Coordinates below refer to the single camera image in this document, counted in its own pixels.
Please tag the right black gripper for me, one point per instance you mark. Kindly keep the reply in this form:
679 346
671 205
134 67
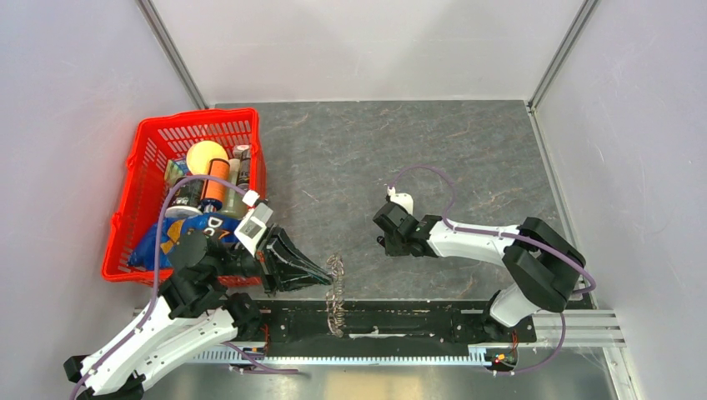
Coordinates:
392 249

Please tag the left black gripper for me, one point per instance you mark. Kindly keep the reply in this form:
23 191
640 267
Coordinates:
277 241

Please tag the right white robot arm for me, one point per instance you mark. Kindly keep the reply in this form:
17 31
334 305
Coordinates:
544 266

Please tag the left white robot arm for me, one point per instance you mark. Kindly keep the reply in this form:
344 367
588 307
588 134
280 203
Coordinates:
192 311

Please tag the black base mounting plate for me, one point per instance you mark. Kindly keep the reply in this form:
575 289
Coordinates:
372 328

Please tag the orange cylinder bottle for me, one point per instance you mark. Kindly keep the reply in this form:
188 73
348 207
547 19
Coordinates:
214 193

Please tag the black can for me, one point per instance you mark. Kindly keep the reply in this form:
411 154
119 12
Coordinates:
186 201

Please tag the yellow ball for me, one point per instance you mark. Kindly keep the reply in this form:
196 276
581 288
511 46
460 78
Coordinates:
201 154

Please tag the blue Doritos chip bag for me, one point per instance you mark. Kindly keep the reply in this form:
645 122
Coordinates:
212 224

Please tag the colourful small box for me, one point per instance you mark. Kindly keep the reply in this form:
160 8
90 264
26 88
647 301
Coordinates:
175 169

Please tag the red plastic basket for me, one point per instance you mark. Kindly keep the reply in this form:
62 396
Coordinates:
157 141

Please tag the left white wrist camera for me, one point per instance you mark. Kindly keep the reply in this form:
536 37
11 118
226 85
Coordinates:
254 224

